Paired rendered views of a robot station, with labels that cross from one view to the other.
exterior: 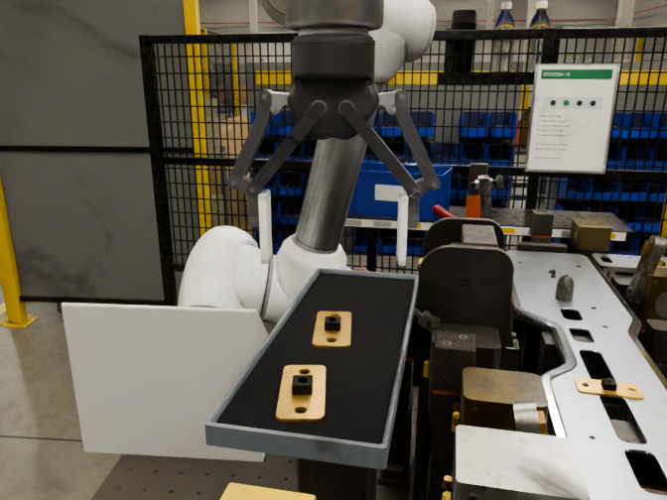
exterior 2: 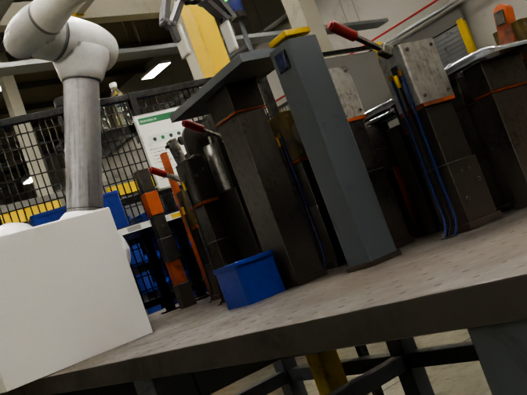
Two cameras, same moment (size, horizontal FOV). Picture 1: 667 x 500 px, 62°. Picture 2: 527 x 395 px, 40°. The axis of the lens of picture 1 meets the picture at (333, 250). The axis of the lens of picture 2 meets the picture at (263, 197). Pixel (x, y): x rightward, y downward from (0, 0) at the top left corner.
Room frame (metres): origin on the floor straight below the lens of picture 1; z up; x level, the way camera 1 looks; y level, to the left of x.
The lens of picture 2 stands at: (-0.61, 1.10, 0.79)
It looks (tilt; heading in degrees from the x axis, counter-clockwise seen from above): 4 degrees up; 316
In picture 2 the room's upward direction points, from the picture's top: 20 degrees counter-clockwise
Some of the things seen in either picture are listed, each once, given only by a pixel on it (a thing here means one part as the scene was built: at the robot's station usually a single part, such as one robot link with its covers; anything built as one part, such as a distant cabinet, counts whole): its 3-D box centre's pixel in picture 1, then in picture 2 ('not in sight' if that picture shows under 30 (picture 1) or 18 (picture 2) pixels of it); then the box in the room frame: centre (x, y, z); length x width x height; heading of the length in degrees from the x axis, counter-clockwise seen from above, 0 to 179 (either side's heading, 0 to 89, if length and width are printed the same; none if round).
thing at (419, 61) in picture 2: not in sight; (434, 139); (0.14, -0.09, 0.88); 0.12 x 0.07 x 0.36; 78
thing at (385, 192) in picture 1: (396, 189); (78, 224); (1.64, -0.19, 1.10); 0.30 x 0.17 x 0.13; 69
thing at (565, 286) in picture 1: (564, 290); not in sight; (1.01, -0.45, 1.02); 0.03 x 0.03 x 0.07
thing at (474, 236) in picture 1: (455, 373); (242, 197); (0.82, -0.20, 0.95); 0.18 x 0.13 x 0.49; 168
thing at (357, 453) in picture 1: (340, 336); (228, 85); (0.52, -0.01, 1.16); 0.37 x 0.14 x 0.02; 168
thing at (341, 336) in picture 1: (333, 324); not in sight; (0.53, 0.00, 1.17); 0.08 x 0.04 x 0.01; 177
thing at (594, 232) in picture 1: (582, 288); not in sight; (1.38, -0.66, 0.88); 0.08 x 0.08 x 0.36; 78
